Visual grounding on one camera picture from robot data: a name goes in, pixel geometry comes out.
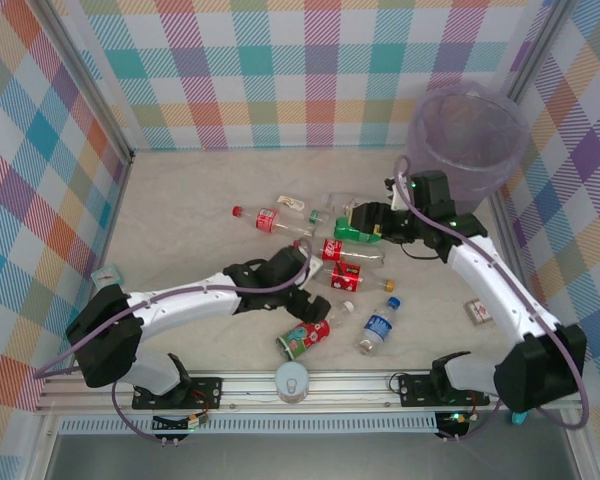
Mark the translucent purple plastic bin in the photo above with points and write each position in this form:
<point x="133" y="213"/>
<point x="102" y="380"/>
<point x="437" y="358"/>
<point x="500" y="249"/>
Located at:
<point x="465" y="145"/>

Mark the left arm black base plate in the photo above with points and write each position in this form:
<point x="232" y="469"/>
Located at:
<point x="205" y="392"/>

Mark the aluminium frame post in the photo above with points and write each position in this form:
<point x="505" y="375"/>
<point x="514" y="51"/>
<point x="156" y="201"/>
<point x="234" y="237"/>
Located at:
<point x="80" y="85"/>
<point x="545" y="50"/>

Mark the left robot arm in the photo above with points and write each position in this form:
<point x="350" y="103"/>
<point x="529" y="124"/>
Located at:
<point x="180" y="302"/>

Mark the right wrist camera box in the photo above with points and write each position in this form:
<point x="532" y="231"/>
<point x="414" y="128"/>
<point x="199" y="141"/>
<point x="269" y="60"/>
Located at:
<point x="394" y="197"/>

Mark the blue label bottle blue cap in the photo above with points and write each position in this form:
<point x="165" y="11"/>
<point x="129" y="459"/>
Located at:
<point x="377" y="325"/>

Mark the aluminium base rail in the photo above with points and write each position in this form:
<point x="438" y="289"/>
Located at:
<point x="350" y="390"/>

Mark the playing card box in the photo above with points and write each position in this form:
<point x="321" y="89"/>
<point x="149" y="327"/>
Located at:
<point x="479" y="312"/>

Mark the silver tin can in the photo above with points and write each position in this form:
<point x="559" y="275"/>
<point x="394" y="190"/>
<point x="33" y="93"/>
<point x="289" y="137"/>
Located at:
<point x="291" y="382"/>

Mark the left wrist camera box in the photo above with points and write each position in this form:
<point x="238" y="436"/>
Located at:
<point x="313" y="265"/>

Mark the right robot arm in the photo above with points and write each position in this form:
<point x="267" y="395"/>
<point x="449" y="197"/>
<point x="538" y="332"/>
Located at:
<point x="500" y="295"/>

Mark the green plastic bottle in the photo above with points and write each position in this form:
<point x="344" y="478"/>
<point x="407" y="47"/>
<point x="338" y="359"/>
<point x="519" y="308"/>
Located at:
<point x="342" y="231"/>

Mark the clear bottle green cap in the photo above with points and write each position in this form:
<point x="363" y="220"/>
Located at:
<point x="314" y="216"/>

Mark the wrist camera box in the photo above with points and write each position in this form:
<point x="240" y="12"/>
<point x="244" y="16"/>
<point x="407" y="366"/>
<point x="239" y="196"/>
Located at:
<point x="394" y="197"/>
<point x="313" y="265"/>

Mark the clear cola bottle red label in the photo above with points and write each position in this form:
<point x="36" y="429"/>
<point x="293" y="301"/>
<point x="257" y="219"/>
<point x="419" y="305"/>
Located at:
<point x="265" y="220"/>
<point x="331" y="249"/>

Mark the teal pen-shaped tube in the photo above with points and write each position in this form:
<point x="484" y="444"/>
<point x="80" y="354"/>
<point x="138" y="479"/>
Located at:
<point x="519" y="419"/>

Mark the small power connector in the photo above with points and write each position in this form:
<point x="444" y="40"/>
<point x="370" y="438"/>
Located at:
<point x="459" y="418"/>
<point x="197" y="421"/>

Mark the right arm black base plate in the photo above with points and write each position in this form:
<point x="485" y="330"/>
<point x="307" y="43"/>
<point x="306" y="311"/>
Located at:
<point x="415" y="390"/>

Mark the bottle red green label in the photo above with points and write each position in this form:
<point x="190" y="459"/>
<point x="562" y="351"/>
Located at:
<point x="305" y="337"/>

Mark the small teal box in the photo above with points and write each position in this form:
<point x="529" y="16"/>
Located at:
<point x="108" y="277"/>

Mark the clear bottle white red label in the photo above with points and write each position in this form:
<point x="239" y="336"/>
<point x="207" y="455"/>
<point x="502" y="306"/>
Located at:
<point x="337" y="200"/>

